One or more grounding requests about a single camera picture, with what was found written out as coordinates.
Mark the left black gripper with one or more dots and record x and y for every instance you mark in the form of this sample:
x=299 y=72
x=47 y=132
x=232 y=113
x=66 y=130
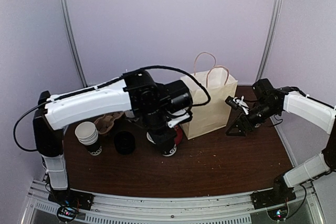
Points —
x=160 y=138

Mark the right corner metal post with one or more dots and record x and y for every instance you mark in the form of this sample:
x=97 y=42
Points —
x=275 y=14

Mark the cream paper bag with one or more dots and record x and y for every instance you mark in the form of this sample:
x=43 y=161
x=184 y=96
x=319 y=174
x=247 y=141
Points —
x=219 y=84

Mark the cardboard cup carrier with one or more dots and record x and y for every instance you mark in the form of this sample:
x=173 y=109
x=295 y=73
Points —
x=105 y=123

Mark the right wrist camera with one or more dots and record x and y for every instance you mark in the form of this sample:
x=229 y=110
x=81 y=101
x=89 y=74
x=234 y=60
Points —
x=237 y=103

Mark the aluminium front rail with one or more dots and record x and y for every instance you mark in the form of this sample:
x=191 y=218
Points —
x=235 y=208

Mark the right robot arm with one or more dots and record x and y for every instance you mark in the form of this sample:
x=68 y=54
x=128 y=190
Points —
x=309 y=119

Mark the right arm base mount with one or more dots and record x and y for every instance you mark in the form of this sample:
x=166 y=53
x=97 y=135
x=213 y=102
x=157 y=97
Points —
x=273 y=200

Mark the red floral plate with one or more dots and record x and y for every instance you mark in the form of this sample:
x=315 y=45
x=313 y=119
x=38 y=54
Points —
x=179 y=135

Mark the left corner metal post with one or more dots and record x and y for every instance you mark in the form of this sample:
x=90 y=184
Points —
x=72 y=43

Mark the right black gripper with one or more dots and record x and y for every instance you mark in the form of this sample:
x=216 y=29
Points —
x=239 y=123

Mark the corner metal post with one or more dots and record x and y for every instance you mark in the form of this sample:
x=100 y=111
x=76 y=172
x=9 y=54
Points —
x=72 y=43
x=275 y=14

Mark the stack of black lids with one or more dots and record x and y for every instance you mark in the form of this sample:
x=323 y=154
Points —
x=124 y=142

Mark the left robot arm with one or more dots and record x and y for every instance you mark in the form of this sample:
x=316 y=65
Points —
x=159 y=107

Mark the stack of paper cups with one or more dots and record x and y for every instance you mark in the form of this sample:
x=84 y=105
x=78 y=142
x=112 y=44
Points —
x=87 y=134

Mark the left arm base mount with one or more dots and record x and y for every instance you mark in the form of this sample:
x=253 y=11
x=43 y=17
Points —
x=70 y=203

